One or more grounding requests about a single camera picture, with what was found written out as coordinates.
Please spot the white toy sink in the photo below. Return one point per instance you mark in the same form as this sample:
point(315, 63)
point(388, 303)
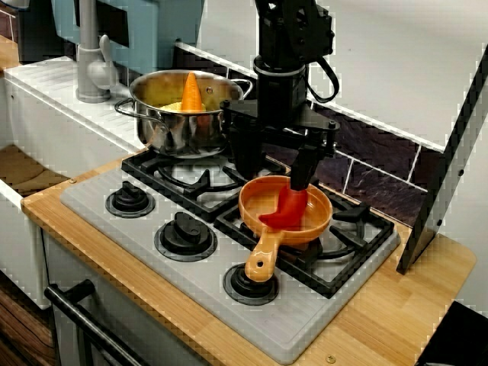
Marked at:
point(57, 114)

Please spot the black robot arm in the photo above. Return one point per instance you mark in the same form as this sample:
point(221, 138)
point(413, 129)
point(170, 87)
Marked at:
point(293, 30)

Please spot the yellow toy corn cob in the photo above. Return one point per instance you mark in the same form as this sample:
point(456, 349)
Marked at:
point(171, 108)

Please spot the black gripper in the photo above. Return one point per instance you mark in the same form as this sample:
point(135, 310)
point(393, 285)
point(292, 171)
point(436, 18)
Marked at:
point(280, 99)

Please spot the black stove knob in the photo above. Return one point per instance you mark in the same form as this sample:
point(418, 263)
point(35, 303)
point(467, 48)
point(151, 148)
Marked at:
point(185, 237)
point(248, 293)
point(127, 199)

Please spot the black burner grate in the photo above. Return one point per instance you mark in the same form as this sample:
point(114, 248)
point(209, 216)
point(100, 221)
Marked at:
point(145, 165)
point(366, 228)

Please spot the dark grey side panel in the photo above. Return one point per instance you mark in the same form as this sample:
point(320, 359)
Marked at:
point(438, 190)

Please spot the orange toy carrot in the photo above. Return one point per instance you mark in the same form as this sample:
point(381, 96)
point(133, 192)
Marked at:
point(190, 95)

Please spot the dark tile backsplash panel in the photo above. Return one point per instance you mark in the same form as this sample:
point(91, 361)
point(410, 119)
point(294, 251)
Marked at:
point(381, 164)

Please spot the stainless steel pot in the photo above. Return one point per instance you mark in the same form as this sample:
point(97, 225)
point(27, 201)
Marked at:
point(167, 131)

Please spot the black box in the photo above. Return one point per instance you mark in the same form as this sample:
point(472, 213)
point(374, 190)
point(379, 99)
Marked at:
point(457, 335)

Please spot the orange toy frying pan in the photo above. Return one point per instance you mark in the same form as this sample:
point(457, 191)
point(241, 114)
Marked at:
point(259, 202)

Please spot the red toy chili pepper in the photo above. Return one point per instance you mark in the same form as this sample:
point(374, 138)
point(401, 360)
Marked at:
point(289, 209)

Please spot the white oven door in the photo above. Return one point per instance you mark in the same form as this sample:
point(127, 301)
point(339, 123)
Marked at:
point(126, 320)

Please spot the teal box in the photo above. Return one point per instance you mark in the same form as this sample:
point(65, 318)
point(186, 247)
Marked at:
point(152, 30)

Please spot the grey stove top plate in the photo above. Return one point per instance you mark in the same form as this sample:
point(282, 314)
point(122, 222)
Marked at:
point(228, 309)

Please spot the grey toy faucet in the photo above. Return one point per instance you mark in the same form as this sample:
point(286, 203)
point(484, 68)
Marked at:
point(87, 38)

